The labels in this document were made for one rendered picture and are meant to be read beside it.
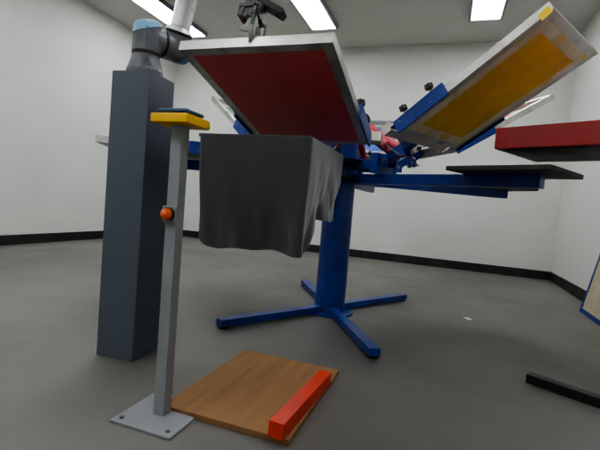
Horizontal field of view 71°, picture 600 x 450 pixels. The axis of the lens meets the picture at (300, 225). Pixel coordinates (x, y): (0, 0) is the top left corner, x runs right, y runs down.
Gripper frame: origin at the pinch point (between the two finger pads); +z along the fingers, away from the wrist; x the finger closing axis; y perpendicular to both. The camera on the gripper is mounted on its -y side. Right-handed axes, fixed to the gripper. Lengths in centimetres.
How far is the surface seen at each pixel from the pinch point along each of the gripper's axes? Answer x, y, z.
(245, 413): -21, -12, 123
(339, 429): -30, -42, 123
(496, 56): -55, -82, -29
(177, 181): 10, 11, 55
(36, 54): -187, 379, -145
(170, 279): 2, 11, 85
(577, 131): -52, -111, 6
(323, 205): -44, -21, 45
